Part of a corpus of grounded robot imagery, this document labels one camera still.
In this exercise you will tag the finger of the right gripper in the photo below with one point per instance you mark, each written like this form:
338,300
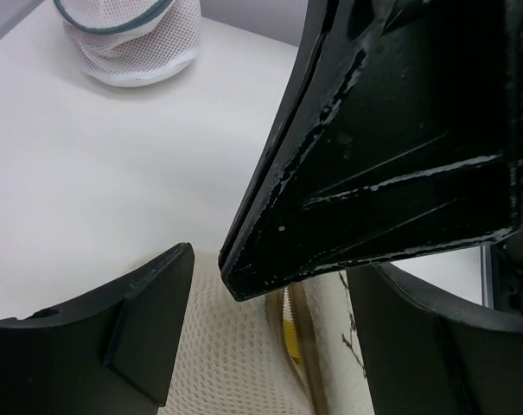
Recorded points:
400,134

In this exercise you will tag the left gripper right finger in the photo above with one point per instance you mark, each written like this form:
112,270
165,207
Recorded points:
427,351

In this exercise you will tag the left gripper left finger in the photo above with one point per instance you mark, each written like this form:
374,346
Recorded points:
111,350

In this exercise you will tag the beige mesh laundry bag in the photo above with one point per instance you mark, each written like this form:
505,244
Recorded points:
232,357

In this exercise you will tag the yellow bra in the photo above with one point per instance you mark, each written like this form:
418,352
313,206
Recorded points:
291,341

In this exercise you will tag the white blue-rimmed laundry bag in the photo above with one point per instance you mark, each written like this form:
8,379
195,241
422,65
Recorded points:
132,43

